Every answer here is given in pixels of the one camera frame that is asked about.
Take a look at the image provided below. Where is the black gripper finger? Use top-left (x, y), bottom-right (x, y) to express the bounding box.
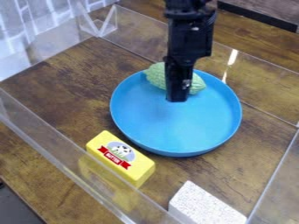
top-left (165, 58), bottom-right (193, 102)

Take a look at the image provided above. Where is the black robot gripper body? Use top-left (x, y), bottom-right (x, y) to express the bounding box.
top-left (165, 0), bottom-right (217, 66)

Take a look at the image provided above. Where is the green bitter gourd toy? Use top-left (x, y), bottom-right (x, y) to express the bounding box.
top-left (145, 62), bottom-right (207, 95)

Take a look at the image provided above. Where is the blue round tray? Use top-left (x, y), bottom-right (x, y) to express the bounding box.
top-left (110, 71), bottom-right (242, 158)

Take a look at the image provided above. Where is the black baseboard strip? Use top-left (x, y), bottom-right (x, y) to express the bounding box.
top-left (218, 0), bottom-right (299, 34)

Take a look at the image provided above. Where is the yellow butter block toy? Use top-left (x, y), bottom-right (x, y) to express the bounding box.
top-left (86, 130), bottom-right (155, 188)

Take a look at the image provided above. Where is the white sheer curtain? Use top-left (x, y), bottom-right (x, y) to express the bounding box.
top-left (0, 0), bottom-right (119, 81)

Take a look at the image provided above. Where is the white speckled foam block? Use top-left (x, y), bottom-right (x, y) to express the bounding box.
top-left (169, 181), bottom-right (247, 224)

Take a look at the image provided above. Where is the clear acrylic corner bracket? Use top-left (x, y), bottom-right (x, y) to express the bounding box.
top-left (77, 3), bottom-right (118, 38)

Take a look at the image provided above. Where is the clear acrylic enclosure wall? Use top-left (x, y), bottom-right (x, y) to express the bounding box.
top-left (0, 0), bottom-right (299, 224)

